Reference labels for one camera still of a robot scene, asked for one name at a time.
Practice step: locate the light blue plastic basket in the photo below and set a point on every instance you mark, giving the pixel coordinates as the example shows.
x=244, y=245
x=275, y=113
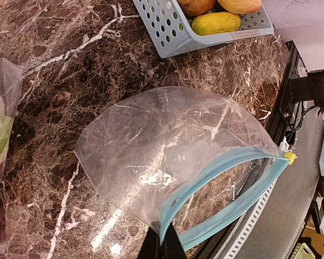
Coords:
x=177, y=27

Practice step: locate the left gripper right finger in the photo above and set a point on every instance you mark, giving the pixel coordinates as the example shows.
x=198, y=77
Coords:
x=171, y=246

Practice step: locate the orange brown potato toy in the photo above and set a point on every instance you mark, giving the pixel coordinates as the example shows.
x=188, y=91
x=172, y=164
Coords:
x=193, y=8

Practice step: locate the yellow lemon toy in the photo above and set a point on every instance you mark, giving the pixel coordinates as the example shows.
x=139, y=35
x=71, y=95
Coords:
x=216, y=23

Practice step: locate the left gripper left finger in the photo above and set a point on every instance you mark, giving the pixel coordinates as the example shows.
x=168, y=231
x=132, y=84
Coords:
x=150, y=248

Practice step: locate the background pale green basket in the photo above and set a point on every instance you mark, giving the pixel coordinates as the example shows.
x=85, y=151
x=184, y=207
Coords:
x=302, y=251

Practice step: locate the orange fruit toy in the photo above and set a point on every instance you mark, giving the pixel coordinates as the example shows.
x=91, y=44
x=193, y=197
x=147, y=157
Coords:
x=241, y=7

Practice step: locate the white slotted cable duct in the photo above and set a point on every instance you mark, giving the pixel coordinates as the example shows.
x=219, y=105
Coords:
x=244, y=226

